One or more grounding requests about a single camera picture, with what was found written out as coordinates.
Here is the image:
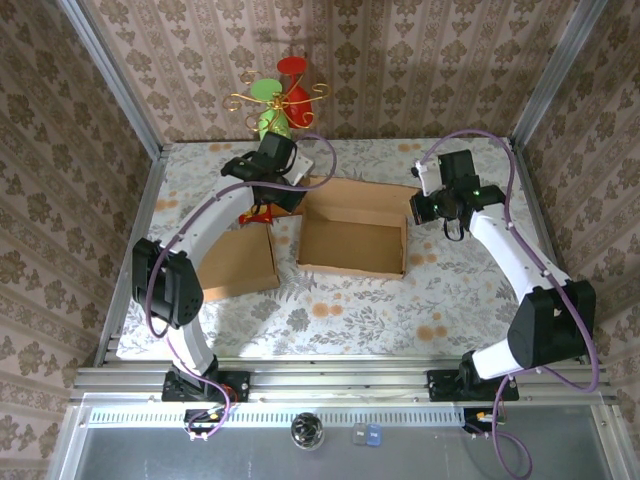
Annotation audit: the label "grey metal sheet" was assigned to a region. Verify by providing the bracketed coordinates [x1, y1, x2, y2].
[47, 394, 640, 480]

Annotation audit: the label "floral table cloth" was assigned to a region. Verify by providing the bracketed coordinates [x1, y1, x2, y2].
[115, 138, 582, 360]

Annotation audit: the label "white slotted cable duct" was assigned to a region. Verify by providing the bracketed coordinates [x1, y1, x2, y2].
[82, 403, 466, 427]

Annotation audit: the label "red plastic wine glass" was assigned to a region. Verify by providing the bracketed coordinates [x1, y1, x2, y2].
[276, 56, 314, 130]

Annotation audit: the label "brown cardboard mailer box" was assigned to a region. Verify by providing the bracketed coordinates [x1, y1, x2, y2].
[295, 174, 422, 281]
[197, 224, 282, 304]

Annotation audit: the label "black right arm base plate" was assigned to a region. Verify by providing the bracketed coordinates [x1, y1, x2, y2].
[427, 368, 520, 403]

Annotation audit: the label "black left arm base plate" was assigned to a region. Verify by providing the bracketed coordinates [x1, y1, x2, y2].
[160, 370, 251, 404]

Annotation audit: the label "gold wire rack wooden base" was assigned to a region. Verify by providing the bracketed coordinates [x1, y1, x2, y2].
[223, 71, 333, 147]

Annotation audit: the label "aluminium frame post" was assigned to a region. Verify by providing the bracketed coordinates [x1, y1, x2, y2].
[508, 0, 609, 151]
[53, 0, 169, 160]

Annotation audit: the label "shiny round metal object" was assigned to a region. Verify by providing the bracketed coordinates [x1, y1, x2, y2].
[290, 412, 325, 452]

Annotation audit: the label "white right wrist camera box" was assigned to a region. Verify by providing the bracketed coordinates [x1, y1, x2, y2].
[413, 159, 442, 197]

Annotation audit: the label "red snack packet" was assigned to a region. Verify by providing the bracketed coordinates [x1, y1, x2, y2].
[238, 204, 274, 225]

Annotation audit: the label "aluminium cross rail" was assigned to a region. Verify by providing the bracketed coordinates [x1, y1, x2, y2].
[69, 355, 619, 402]

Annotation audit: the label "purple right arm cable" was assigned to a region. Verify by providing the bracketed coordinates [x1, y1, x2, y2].
[422, 128, 601, 479]

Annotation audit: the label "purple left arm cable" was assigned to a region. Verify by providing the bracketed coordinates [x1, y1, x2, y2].
[146, 132, 336, 442]

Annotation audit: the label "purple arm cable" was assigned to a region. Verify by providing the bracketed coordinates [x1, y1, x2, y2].
[422, 128, 601, 479]
[146, 132, 336, 442]

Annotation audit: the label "green plastic wine glass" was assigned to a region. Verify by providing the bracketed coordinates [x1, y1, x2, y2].
[249, 78, 293, 146]

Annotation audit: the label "aluminium side rail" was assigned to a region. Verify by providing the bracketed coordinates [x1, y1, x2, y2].
[92, 144, 169, 369]

